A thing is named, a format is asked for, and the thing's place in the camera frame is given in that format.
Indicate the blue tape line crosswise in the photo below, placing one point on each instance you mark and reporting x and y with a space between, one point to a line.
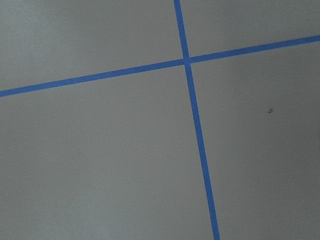
159 65

